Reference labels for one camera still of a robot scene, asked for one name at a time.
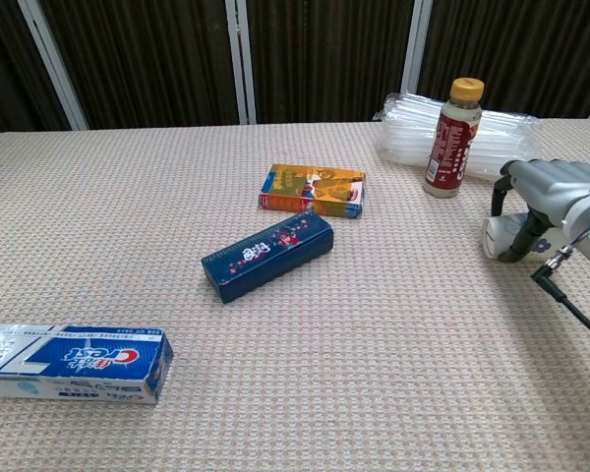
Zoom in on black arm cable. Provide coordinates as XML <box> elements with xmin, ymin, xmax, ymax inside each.
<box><xmin>530</xmin><ymin>245</ymin><xmax>590</xmax><ymax>350</ymax></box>

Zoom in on orange yellow snack box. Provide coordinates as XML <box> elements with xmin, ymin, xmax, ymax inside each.
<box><xmin>258</xmin><ymin>163</ymin><xmax>368</xmax><ymax>220</ymax></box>

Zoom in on clear inflatable air cushion pack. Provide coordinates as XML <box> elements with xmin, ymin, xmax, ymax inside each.
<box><xmin>372</xmin><ymin>91</ymin><xmax>543</xmax><ymax>184</ymax></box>

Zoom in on dark blue floral box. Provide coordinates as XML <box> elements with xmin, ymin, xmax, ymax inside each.
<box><xmin>200</xmin><ymin>211</ymin><xmax>335</xmax><ymax>306</ymax></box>

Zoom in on white floral paper cup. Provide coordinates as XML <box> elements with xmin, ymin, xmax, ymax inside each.
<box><xmin>482</xmin><ymin>209</ymin><xmax>577</xmax><ymax>262</ymax></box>

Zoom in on blue white toothpaste box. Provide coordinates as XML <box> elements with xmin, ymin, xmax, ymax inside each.
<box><xmin>0</xmin><ymin>323</ymin><xmax>175</xmax><ymax>406</ymax></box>

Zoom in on woven checkered tablecloth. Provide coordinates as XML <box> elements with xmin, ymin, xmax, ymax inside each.
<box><xmin>0</xmin><ymin>117</ymin><xmax>590</xmax><ymax>472</ymax></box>

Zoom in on red label drink bottle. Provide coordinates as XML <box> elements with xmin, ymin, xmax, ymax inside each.
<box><xmin>423</xmin><ymin>77</ymin><xmax>486</xmax><ymax>199</ymax></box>

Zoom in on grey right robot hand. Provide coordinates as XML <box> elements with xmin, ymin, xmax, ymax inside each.
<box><xmin>490</xmin><ymin>158</ymin><xmax>590</xmax><ymax>264</ymax></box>

